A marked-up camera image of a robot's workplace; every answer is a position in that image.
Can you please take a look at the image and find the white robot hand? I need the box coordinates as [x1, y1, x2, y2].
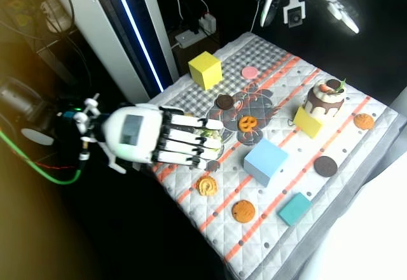
[259, 0, 362, 36]
[102, 102, 225, 170]

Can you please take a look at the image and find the green white toy cupcake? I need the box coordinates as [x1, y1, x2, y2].
[190, 127, 225, 162]

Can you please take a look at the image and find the chocolate toy cake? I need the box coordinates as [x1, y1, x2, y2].
[303, 78, 347, 125]

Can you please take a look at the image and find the textured yellow cube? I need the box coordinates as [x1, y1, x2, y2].
[187, 50, 223, 92]

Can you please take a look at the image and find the small yellow block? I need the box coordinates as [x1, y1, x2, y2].
[292, 106, 324, 139]

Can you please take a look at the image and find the blue cube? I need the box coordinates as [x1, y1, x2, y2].
[243, 138, 289, 188]

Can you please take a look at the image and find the brown box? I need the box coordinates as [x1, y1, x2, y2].
[168, 28, 222, 76]

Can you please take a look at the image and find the swirl butter cookie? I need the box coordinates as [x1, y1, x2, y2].
[197, 175, 219, 197]

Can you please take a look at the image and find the dark sandwich cookie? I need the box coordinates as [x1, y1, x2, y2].
[314, 155, 338, 178]
[216, 94, 235, 111]

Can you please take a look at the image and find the pink sandwich cookie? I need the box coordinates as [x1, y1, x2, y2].
[240, 66, 259, 80]

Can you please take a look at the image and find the white power strip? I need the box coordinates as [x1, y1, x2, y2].
[174, 29, 206, 49]

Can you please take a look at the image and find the dark metal shelf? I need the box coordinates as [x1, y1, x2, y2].
[0, 0, 80, 85]

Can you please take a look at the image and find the orange pretzel cookie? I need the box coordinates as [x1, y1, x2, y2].
[237, 115, 258, 134]

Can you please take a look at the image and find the white pillar with blue light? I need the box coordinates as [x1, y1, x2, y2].
[43, 0, 181, 102]

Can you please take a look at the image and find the orange rosette cookie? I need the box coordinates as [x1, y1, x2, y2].
[354, 113, 376, 130]

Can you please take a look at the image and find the white plug adapter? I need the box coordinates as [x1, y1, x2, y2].
[198, 11, 217, 34]

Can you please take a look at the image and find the white round object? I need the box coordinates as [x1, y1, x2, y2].
[40, 0, 73, 34]

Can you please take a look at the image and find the chocolate chip cookie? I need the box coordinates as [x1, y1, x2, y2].
[231, 199, 256, 223]

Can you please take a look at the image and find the grey quilt with bear print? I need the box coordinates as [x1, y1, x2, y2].
[148, 31, 406, 280]

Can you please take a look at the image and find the teal block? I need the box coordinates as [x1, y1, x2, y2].
[278, 192, 314, 227]

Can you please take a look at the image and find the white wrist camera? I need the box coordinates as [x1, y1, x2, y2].
[282, 0, 307, 26]

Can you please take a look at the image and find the green cable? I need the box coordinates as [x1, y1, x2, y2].
[0, 130, 82, 186]

